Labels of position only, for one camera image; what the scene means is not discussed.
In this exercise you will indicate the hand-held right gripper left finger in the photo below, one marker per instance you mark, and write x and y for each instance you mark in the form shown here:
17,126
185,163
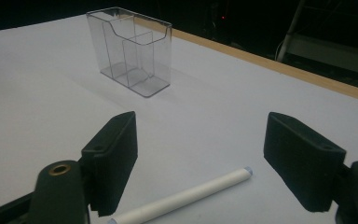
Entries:
115,161

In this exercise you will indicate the white table cover sheet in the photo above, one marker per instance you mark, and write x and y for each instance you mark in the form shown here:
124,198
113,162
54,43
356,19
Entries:
199,124

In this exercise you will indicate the white metal frame stand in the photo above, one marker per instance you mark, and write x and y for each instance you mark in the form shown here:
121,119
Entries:
287,34

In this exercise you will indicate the white pen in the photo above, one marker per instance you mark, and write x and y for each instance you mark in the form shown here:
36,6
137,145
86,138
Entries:
186,196

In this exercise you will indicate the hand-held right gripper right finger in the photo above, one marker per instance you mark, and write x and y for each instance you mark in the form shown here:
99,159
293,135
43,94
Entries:
304,165

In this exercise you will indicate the clear plastic pen holder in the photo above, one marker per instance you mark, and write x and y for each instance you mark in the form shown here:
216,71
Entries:
127,59

